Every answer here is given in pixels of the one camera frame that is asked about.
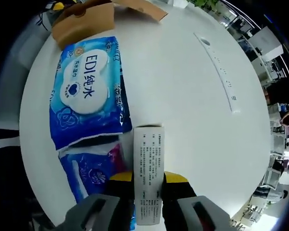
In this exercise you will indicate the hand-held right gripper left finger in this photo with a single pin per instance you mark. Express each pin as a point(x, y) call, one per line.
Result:
point(118, 204)

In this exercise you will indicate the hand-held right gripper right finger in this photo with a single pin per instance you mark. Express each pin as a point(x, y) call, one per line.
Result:
point(178, 204)

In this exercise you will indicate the brown cardboard shoe box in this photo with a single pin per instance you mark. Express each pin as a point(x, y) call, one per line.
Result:
point(86, 21)

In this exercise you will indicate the white printed carton box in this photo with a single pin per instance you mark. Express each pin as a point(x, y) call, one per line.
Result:
point(148, 168)

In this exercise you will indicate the blue plastic tissue pack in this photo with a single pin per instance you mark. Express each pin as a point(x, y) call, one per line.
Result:
point(86, 168)

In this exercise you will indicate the blue white wet wipes pack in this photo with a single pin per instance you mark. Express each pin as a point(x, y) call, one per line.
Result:
point(86, 84)

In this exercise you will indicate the white table socket panel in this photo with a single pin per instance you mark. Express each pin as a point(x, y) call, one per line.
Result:
point(219, 69)

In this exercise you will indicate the green potted plant white pot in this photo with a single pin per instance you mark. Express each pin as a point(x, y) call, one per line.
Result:
point(207, 3)

